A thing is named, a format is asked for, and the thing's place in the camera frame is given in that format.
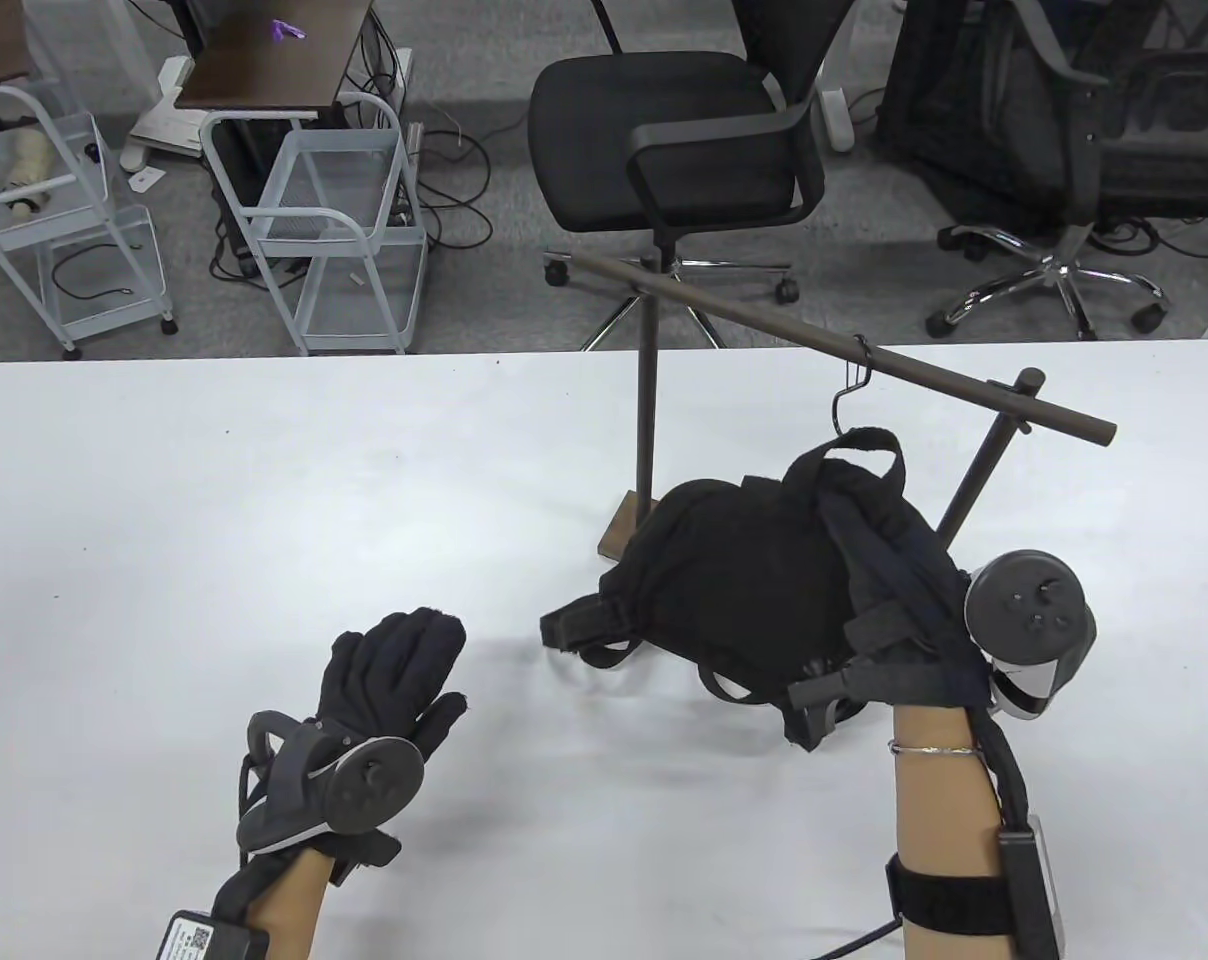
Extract person's right hand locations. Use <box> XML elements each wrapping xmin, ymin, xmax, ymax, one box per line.
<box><xmin>826</xmin><ymin>495</ymin><xmax>997</xmax><ymax>713</ymax></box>

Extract person's left hand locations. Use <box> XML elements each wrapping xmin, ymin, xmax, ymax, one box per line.
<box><xmin>239</xmin><ymin>607</ymin><xmax>468</xmax><ymax>886</ymax></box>

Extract black backpack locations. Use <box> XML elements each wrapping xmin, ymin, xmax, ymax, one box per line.
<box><xmin>540</xmin><ymin>427</ymin><xmax>970</xmax><ymax>753</ymax></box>

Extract person's right forearm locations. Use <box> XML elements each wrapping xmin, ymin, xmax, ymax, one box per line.
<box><xmin>886</xmin><ymin>705</ymin><xmax>1017</xmax><ymax>960</ymax></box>

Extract person's left forearm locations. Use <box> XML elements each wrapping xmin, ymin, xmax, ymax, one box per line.
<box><xmin>209</xmin><ymin>848</ymin><xmax>331</xmax><ymax>960</ymax></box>

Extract grey left hand controller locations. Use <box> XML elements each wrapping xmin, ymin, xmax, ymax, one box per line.
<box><xmin>237</xmin><ymin>710</ymin><xmax>426</xmax><ymax>857</ymax></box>

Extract grey white right hand controller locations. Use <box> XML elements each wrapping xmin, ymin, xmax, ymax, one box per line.
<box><xmin>962</xmin><ymin>551</ymin><xmax>1101</xmax><ymax>721</ymax></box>

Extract dark brown tabletop clothes rack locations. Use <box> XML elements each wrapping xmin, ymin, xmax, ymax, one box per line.
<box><xmin>562</xmin><ymin>250</ymin><xmax>1118</xmax><ymax>563</ymax></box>

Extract black mesh office chair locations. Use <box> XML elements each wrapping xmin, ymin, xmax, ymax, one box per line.
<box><xmin>876</xmin><ymin>0</ymin><xmax>1208</xmax><ymax>342</ymax></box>

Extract black office chair with armrest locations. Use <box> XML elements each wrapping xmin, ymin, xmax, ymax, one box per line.
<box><xmin>526</xmin><ymin>0</ymin><xmax>857</xmax><ymax>352</ymax></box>

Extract white desk base foot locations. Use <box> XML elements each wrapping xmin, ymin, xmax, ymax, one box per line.
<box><xmin>119</xmin><ymin>55</ymin><xmax>208</xmax><ymax>172</ymax></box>

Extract dark brown wooden desk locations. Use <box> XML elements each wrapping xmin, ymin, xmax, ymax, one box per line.
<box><xmin>173</xmin><ymin>0</ymin><xmax>378</xmax><ymax>113</ymax></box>

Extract beige wooden figure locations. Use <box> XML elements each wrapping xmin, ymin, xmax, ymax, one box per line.
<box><xmin>2</xmin><ymin>128</ymin><xmax>57</xmax><ymax>219</ymax></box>

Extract black wire hanger hook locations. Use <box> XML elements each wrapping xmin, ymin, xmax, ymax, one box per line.
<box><xmin>830</xmin><ymin>338</ymin><xmax>874</xmax><ymax>437</ymax></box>

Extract black glove cable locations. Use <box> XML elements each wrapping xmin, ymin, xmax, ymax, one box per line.
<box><xmin>969</xmin><ymin>705</ymin><xmax>1030</xmax><ymax>831</ymax></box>

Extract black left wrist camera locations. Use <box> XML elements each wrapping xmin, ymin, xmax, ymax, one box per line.
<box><xmin>154</xmin><ymin>909</ymin><xmax>271</xmax><ymax>960</ymax></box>

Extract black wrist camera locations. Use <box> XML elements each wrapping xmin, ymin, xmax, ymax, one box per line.
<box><xmin>994</xmin><ymin>814</ymin><xmax>1067</xmax><ymax>960</ymax></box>
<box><xmin>154</xmin><ymin>909</ymin><xmax>271</xmax><ymax>960</ymax></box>

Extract black forearm strap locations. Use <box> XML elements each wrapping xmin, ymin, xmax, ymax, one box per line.
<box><xmin>884</xmin><ymin>854</ymin><xmax>1017</xmax><ymax>927</ymax></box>

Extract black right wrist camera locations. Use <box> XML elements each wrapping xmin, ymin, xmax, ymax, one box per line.
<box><xmin>994</xmin><ymin>814</ymin><xmax>1067</xmax><ymax>960</ymax></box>

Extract empty white wire cart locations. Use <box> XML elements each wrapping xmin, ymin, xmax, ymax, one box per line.
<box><xmin>200</xmin><ymin>91</ymin><xmax>431</xmax><ymax>357</ymax></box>

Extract black floor cables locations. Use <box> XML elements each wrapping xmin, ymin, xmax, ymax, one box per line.
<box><xmin>339</xmin><ymin>85</ymin><xmax>497</xmax><ymax>283</ymax></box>

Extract white wire cart with items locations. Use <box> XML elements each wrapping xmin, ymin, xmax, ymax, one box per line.
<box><xmin>0</xmin><ymin>85</ymin><xmax>178</xmax><ymax>360</ymax></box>

